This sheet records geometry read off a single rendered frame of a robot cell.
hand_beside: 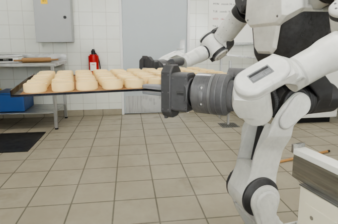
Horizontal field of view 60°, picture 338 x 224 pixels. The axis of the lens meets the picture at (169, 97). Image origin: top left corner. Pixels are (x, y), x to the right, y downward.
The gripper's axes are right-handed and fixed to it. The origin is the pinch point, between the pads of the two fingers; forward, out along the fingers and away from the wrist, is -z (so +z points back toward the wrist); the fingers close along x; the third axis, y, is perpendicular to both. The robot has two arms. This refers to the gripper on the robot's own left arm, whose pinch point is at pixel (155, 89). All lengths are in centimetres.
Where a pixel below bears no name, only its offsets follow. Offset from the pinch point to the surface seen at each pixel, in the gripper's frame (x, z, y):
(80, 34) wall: 29, -294, -282
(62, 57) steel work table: -5, -312, -260
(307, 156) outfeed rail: -10.6, 33.6, 0.3
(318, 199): -17.2, 36.0, 3.6
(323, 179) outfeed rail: -13.6, 36.6, 2.9
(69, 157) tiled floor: -99, -181, -141
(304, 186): -16.3, 33.6, 1.4
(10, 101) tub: -61, -326, -181
